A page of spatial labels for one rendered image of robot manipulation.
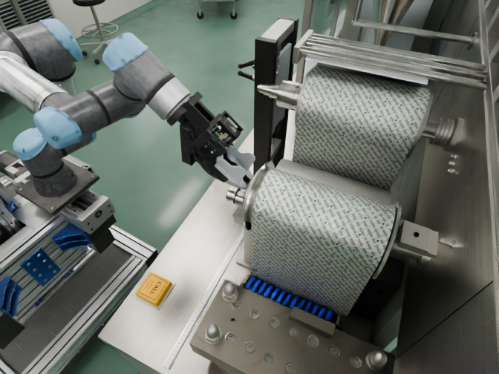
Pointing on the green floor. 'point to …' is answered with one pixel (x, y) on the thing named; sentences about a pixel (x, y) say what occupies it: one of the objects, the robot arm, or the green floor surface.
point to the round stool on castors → (95, 24)
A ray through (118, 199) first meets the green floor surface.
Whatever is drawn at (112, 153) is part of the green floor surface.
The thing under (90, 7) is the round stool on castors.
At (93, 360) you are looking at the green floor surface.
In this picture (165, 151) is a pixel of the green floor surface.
